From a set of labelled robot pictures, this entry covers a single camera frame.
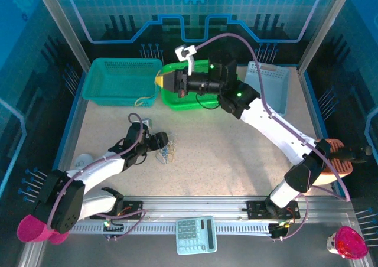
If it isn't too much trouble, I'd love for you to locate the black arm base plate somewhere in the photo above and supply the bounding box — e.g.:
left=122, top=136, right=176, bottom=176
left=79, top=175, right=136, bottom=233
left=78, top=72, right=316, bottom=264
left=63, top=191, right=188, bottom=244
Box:
left=90, top=200, right=144, bottom=220
left=246, top=200, right=301, bottom=220

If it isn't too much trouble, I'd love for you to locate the aluminium frame post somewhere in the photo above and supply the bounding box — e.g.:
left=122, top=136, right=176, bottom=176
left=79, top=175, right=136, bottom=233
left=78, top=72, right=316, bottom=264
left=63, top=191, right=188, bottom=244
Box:
left=32, top=0, right=92, bottom=72
left=296, top=0, right=355, bottom=74

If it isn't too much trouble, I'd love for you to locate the teal plastic basket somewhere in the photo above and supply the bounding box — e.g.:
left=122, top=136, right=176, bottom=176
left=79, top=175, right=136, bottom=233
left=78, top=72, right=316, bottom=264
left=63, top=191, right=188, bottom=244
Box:
left=82, top=57, right=163, bottom=108

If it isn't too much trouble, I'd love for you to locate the light blue plastic basket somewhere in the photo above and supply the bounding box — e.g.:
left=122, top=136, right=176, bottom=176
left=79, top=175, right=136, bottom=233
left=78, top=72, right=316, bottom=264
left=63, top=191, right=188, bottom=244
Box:
left=244, top=61, right=291, bottom=116

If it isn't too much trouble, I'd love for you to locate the orange thin cable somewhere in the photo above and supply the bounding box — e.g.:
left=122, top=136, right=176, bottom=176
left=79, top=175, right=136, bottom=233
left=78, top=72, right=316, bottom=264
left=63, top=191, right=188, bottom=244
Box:
left=134, top=77, right=159, bottom=107

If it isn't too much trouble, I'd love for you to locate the light blue calculator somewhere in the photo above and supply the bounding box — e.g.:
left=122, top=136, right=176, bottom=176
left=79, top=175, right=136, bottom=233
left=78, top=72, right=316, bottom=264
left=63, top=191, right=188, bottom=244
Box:
left=176, top=216, right=218, bottom=255

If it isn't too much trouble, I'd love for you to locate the blue table edge strip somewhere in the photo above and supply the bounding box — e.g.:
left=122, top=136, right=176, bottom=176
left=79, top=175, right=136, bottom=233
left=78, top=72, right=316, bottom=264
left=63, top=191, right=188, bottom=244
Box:
left=56, top=71, right=89, bottom=173
left=298, top=69, right=348, bottom=200

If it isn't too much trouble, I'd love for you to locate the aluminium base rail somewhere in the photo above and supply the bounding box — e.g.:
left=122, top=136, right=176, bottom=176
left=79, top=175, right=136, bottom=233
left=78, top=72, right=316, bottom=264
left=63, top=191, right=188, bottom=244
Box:
left=38, top=194, right=360, bottom=220

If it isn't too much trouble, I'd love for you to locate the white slotted cable duct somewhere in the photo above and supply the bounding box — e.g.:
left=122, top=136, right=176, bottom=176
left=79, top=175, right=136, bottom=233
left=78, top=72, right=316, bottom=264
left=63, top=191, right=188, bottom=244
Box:
left=69, top=221, right=272, bottom=236

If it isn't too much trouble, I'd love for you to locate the green plastic basket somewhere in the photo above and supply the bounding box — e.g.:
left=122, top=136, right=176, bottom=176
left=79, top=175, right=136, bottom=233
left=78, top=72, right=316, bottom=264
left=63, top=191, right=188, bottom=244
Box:
left=159, top=59, right=228, bottom=112

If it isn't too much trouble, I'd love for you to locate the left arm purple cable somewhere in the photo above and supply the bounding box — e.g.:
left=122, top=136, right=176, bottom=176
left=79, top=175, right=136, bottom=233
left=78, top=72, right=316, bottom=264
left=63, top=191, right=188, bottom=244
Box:
left=47, top=112, right=148, bottom=241

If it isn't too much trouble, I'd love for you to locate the black handled tool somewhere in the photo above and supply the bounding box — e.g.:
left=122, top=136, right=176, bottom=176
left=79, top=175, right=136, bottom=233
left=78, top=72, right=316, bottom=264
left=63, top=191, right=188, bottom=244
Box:
left=332, top=145, right=373, bottom=165

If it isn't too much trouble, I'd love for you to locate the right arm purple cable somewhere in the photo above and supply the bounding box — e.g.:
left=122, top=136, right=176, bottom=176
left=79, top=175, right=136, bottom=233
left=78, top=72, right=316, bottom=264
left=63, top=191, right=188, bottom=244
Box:
left=194, top=33, right=351, bottom=243

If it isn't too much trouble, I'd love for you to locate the orange ribbed brush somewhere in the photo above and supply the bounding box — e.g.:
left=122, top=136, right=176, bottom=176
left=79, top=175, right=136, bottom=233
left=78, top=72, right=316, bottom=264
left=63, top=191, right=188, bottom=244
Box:
left=307, top=138, right=354, bottom=194

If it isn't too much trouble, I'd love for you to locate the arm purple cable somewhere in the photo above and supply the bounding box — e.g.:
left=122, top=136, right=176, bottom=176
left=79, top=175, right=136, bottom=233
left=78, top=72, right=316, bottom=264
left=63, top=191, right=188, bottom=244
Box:
left=194, top=33, right=351, bottom=243
left=47, top=112, right=148, bottom=241

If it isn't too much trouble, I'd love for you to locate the pink goblet cup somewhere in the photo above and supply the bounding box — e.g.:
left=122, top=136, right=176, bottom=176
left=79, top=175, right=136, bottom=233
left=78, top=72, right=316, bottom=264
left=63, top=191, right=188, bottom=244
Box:
left=17, top=214, right=70, bottom=245

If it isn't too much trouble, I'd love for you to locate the pink glitter cup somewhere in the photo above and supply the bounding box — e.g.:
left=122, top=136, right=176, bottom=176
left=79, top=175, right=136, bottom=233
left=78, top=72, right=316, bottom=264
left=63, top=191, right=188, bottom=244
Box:
left=326, top=225, right=369, bottom=261

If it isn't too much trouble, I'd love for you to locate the blue thin cable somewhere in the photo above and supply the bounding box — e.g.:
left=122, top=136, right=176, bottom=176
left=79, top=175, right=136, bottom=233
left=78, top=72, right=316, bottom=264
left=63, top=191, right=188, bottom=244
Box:
left=155, top=144, right=177, bottom=164

